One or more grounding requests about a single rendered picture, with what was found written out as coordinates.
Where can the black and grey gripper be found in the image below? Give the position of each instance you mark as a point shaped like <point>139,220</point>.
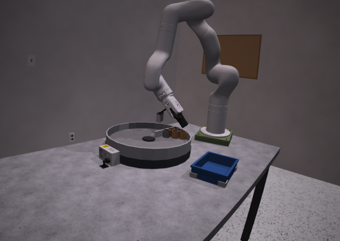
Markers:
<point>174,109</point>

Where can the blue crate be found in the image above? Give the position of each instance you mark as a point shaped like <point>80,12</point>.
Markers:
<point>214,168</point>

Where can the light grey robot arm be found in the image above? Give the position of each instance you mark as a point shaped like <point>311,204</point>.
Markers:
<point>194,12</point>

